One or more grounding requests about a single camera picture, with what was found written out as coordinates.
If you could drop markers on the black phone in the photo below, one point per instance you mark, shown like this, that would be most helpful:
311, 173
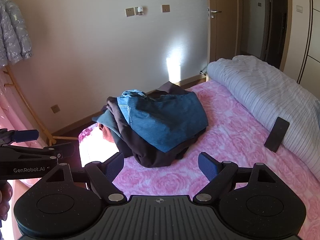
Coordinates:
276, 135

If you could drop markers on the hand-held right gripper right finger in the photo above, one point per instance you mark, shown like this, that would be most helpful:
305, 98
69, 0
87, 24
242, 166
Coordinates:
208, 166

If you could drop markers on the brass wall outlet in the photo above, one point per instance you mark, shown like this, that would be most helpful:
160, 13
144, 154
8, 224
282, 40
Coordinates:
55, 108

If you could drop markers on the white plug-in device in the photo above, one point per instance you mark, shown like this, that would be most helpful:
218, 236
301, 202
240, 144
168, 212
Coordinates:
139, 10

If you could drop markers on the teal garment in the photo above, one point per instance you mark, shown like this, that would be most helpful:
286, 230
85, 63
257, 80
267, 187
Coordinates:
107, 121

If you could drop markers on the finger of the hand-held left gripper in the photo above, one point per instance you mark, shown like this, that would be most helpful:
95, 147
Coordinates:
65, 150
25, 135

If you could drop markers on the pink rose blanket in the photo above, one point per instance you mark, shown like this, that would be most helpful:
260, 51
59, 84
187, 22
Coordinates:
225, 120

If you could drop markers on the cream wardrobe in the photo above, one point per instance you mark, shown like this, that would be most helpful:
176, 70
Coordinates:
310, 42

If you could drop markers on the person's left hand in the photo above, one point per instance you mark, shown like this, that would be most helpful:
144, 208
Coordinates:
5, 197

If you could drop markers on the striped white duvet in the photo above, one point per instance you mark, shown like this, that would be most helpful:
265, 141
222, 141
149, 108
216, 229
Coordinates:
262, 92

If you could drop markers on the wooden coat rack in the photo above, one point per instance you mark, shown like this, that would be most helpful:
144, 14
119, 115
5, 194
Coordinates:
51, 138

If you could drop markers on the silver puffer jacket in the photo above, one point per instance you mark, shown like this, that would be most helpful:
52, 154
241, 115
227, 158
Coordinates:
12, 30

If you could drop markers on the wooden bed post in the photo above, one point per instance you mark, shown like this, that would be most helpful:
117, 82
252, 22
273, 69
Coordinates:
207, 77

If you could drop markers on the dark brown garment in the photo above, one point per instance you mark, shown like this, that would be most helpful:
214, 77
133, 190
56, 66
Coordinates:
150, 158

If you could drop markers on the blue jeans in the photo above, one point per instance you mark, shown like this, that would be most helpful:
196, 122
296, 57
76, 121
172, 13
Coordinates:
162, 120

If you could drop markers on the door stop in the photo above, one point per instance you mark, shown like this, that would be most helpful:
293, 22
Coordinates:
203, 72

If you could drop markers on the orange garment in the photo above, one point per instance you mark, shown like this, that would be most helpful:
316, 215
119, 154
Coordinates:
106, 133

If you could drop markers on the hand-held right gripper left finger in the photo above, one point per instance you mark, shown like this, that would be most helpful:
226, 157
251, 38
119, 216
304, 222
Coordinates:
115, 166

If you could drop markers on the wooden door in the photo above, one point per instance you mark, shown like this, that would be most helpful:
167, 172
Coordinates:
225, 30

